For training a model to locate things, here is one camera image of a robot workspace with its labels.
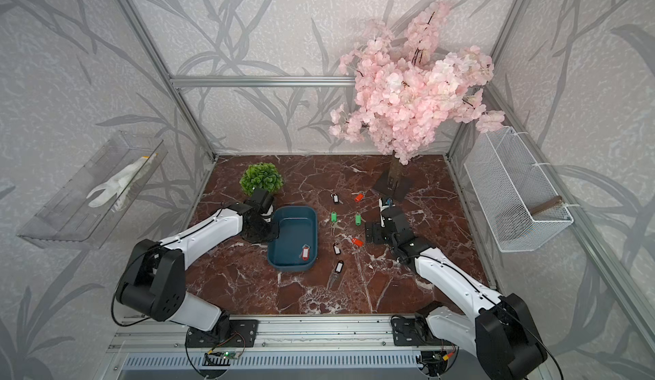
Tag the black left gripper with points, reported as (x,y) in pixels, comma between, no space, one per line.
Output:
(273,235)

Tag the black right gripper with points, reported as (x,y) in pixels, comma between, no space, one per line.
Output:
(377,228)

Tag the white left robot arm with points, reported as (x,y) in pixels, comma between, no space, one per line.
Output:
(154,281)

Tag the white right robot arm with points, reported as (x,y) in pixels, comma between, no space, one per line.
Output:
(498,330)

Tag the teal plastic storage tray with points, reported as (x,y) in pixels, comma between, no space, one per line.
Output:
(298,226)

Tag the green ball potted plant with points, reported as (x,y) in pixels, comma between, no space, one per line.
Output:
(261,175)

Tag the brown tree trunk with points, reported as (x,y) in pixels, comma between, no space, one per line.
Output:
(395,174)

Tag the small green circuit board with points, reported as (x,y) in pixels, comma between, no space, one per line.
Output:
(221,357)

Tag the white glove on shelf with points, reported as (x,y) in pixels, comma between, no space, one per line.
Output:
(122,186)

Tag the pink blossom tree crown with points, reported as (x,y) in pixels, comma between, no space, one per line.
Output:
(404,93)

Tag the brown stick in basket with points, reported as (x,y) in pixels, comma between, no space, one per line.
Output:
(551,203)

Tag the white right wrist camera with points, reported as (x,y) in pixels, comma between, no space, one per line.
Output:
(384,203)

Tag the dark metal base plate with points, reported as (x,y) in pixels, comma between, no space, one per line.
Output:
(396,189)

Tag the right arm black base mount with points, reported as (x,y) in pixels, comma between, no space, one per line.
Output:
(414,331)

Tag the aluminium front rail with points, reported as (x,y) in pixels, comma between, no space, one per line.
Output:
(297,333)

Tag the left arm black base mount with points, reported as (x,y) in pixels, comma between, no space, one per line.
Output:
(226,333)

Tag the white wire mesh basket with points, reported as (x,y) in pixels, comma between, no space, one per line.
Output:
(508,182)

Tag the aluminium horizontal frame bar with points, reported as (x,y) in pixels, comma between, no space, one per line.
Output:
(263,81)

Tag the clear acrylic wall shelf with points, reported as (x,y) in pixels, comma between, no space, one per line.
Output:
(66,221)

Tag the aluminium frame post left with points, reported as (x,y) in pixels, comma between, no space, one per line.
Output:
(128,9)

